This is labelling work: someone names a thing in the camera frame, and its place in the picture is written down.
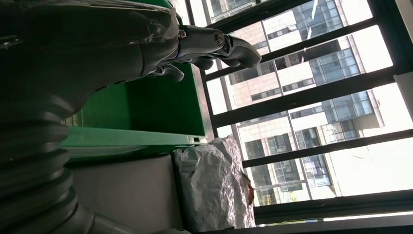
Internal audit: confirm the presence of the crumpled grey parcel bag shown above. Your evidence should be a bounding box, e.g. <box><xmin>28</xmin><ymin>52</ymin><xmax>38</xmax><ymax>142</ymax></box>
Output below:
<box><xmin>173</xmin><ymin>136</ymin><xmax>256</xmax><ymax>233</ymax></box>

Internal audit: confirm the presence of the green plastic crate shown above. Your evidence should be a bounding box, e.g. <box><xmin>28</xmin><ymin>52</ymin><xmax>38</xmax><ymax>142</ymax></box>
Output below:
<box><xmin>59</xmin><ymin>0</ymin><xmax>215</xmax><ymax>160</ymax></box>

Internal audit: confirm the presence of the office building outside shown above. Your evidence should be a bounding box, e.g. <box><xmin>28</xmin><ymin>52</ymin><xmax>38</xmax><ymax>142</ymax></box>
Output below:
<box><xmin>206</xmin><ymin>0</ymin><xmax>388</xmax><ymax>207</ymax></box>

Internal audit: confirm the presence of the dark window frame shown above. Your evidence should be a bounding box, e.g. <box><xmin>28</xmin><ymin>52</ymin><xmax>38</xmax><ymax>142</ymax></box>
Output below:
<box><xmin>180</xmin><ymin>0</ymin><xmax>413</xmax><ymax>234</ymax></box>

